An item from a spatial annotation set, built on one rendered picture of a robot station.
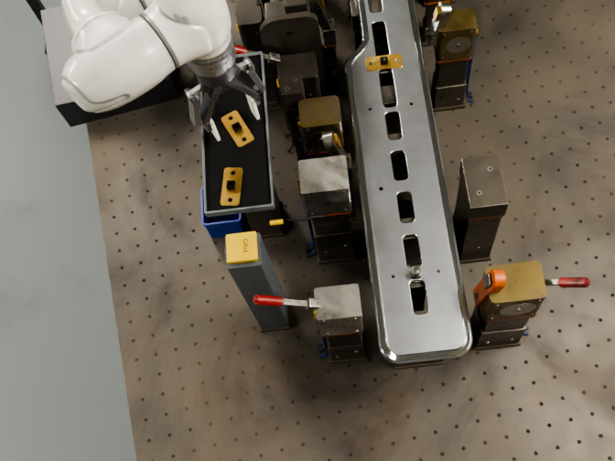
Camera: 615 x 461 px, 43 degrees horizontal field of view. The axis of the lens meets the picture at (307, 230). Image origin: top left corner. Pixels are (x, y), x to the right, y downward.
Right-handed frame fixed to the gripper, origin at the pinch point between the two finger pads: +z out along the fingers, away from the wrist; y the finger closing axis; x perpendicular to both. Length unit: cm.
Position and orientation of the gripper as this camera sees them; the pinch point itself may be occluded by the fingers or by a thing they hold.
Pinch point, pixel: (233, 118)
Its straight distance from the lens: 159.1
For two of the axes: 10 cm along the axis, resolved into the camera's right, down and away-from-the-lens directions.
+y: 8.6, -4.9, 1.2
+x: -5.0, -7.8, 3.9
